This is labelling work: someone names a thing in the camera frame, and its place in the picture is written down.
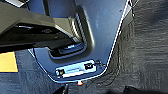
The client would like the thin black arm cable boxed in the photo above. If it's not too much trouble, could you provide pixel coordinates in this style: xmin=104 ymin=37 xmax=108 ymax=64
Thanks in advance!
xmin=98 ymin=0 xmax=139 ymax=84

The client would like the thick grey robot torso limb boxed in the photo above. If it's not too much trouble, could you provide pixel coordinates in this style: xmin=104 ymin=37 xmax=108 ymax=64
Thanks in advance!
xmin=0 ymin=8 xmax=88 ymax=54

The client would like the small white blue box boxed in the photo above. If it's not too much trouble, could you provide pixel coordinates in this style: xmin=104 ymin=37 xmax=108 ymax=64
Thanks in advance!
xmin=54 ymin=61 xmax=98 ymax=79

